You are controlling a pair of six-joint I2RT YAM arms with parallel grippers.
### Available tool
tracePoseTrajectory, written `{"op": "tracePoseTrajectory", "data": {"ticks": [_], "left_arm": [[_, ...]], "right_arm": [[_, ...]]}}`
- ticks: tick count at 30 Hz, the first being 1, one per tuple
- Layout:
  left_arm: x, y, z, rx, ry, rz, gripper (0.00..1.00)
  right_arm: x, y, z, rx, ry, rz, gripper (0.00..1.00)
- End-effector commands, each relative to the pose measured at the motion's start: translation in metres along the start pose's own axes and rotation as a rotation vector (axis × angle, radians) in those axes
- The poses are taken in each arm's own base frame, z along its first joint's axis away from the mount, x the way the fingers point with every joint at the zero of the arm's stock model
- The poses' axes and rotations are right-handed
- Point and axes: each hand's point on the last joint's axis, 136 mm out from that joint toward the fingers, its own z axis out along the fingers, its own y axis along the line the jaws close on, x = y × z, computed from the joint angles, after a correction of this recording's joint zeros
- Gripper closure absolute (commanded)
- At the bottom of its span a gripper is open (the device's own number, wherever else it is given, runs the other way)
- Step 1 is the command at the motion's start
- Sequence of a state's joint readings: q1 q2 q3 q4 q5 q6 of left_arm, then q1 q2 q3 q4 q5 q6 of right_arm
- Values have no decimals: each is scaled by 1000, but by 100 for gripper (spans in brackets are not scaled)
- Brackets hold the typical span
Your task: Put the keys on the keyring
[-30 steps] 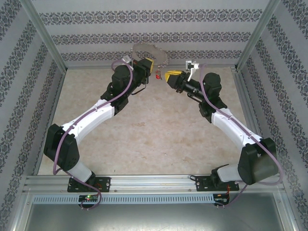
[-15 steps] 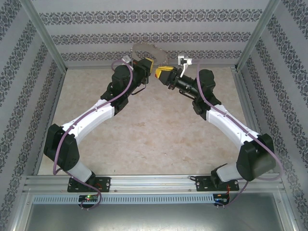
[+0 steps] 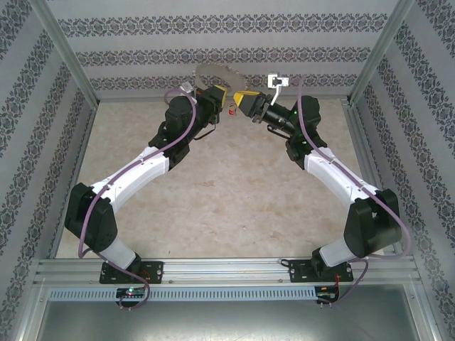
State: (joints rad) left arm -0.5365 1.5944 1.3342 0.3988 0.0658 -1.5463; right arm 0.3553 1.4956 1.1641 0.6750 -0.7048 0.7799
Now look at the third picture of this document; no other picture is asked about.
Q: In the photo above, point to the red key tag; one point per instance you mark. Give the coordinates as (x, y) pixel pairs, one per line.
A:
(232, 111)

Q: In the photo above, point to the large metal keyring with rings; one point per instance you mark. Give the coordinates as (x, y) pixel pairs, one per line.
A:
(234, 76)

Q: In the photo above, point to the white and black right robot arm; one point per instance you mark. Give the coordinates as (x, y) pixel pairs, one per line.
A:
(334, 177)

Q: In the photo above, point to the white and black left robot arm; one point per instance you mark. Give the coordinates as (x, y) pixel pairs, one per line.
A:
(135, 174)

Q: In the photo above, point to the right controller circuit board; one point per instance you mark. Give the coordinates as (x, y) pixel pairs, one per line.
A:
(327, 293)

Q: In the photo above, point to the controller circuit board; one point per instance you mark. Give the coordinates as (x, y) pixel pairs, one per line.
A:
(327, 293)
(131, 292)

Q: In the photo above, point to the left controller circuit board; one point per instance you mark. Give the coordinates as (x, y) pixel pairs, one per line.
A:
(131, 292)

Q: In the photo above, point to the grey sheet metal tray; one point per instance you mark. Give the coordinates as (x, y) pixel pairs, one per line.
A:
(227, 321)

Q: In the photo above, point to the aluminium frame cross beam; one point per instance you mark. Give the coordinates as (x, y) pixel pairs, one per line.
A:
(124, 96)

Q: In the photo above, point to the aluminium frame post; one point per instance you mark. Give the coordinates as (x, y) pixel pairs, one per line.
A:
(385, 42)
(60, 42)

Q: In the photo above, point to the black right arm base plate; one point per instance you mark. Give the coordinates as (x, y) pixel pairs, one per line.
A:
(300, 271)

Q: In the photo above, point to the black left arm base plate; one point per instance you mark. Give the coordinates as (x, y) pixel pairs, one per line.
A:
(154, 271)

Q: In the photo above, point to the aluminium mounting rail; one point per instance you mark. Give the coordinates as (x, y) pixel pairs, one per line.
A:
(224, 271)

